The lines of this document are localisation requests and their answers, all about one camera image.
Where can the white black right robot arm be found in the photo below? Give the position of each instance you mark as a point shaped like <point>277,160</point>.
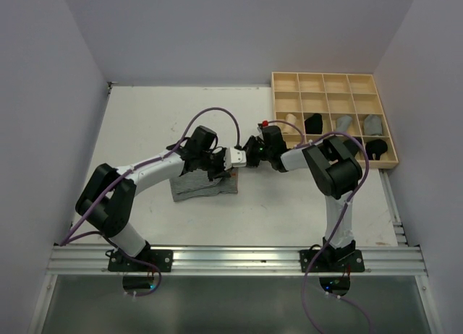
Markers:
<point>336,173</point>

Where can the grey rolled sock right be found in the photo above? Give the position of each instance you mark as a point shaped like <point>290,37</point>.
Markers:
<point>372,125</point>

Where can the black rolled sock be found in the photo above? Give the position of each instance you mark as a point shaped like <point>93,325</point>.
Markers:
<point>375,149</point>
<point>354,146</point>
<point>314,124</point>

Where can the aluminium frame rail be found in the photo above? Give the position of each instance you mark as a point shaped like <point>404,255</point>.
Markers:
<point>93,259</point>

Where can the black rolled sock upper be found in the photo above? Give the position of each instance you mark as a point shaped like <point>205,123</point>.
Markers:
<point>314,124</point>

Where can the black rolled sock lower right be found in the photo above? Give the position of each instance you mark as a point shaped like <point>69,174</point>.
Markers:
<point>375,149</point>

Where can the black rolled sock lower middle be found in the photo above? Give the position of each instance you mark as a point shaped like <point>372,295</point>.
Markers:
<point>354,146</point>

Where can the wooden compartment tray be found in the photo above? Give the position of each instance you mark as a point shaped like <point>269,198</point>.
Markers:
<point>332,95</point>

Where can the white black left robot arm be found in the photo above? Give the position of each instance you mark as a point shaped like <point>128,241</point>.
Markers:
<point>107,199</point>

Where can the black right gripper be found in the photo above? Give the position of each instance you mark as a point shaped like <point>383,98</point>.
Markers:
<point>248,148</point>

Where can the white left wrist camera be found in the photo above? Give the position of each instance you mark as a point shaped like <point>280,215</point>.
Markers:
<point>234,158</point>

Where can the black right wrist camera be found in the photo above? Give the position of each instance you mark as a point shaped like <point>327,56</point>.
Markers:
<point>273,135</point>

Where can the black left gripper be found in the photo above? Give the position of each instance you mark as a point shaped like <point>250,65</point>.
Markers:
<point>221,172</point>

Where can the grey rolled sock middle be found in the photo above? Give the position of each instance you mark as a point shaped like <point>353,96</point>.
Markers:
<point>343,123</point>

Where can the beige underwear with navy trim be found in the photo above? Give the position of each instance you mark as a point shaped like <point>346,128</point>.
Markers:
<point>289,126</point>

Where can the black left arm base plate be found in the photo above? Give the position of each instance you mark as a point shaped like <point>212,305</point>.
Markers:
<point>162,259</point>

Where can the grey rolled sock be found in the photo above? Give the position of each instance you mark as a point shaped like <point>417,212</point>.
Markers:
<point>343,123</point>
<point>372,125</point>

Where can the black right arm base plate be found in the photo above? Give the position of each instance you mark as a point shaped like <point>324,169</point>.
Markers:
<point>323,264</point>

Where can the grey striped underwear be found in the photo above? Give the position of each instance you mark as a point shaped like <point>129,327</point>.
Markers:
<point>197,184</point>

